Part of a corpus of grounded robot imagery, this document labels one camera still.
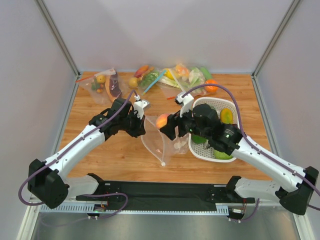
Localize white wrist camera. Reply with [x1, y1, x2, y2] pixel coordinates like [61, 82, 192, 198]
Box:
[133, 95, 150, 120]
[175, 91, 194, 118]

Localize white plastic basket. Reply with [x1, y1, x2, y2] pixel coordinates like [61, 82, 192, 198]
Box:
[188, 97, 240, 163]

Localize red mango toy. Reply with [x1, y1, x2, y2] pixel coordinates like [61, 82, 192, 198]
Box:
[134, 65, 149, 78]

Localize polka dot zip bag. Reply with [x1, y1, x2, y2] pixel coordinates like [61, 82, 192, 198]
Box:
[141, 116, 189, 167]

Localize red apple toy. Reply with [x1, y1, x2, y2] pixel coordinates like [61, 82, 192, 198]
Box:
[155, 113, 170, 130]

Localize green bell pepper toy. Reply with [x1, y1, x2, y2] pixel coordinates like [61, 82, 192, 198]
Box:
[191, 134, 207, 144]

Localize yellow pear toy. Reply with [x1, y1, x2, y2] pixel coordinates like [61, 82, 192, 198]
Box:
[128, 77, 139, 89]

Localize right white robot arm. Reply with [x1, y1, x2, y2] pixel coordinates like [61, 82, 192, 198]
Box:
[156, 104, 319, 216]

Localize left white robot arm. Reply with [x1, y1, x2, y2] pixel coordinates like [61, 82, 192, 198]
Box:
[27, 97, 150, 209]

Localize green cabbage toy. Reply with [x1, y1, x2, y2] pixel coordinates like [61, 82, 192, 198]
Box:
[213, 149, 233, 160]

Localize white slotted cable duct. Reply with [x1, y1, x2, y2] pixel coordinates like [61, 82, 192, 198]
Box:
[39, 202, 245, 215]

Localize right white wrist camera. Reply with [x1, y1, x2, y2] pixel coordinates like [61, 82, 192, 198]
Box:
[175, 91, 194, 118]

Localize yellow green pepper toy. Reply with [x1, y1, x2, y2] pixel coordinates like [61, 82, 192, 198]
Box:
[220, 108, 234, 124]

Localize steak toy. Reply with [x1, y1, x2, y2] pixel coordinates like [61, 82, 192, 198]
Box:
[105, 72, 123, 102]

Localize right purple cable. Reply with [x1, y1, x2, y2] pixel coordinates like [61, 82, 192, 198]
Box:
[181, 84, 320, 222]

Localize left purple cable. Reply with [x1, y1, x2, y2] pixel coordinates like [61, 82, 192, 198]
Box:
[18, 89, 141, 222]

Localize orange fruit toy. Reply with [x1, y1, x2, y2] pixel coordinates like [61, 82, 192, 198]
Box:
[204, 79, 218, 93]

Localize purple cable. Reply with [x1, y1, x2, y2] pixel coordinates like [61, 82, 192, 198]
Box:
[18, 89, 141, 222]
[181, 84, 320, 222]

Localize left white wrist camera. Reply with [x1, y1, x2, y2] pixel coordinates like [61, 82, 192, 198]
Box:
[133, 95, 150, 120]

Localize large zip bag vegetables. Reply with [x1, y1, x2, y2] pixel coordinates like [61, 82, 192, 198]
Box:
[156, 63, 216, 100]

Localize zip bag with meat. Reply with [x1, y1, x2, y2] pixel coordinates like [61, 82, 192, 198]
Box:
[76, 68, 128, 105]

